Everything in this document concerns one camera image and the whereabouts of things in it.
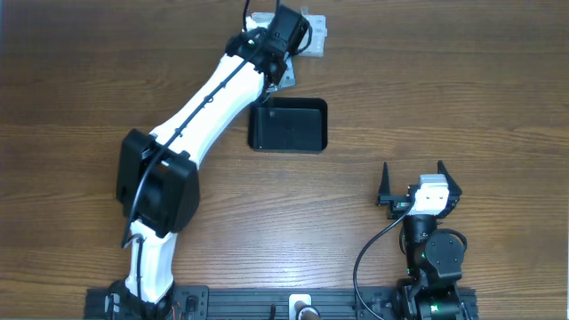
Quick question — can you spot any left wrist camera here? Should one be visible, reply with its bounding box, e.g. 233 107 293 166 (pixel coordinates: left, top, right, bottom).
271 56 298 89

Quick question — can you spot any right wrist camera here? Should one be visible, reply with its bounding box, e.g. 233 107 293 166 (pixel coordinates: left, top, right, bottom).
407 173 451 218

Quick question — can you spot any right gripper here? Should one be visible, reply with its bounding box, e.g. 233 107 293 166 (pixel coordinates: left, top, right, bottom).
376 159 463 220

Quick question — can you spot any black tray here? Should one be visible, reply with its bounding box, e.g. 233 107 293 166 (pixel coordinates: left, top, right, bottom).
247 96 329 155

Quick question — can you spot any white test tube rack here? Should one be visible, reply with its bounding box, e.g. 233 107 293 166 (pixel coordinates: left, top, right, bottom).
246 6 329 59

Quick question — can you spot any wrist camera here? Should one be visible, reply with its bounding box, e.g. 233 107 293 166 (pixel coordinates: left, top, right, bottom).
407 173 451 218
271 56 298 89

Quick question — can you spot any mounting rail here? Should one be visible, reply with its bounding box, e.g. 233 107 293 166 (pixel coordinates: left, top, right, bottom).
84 284 480 320

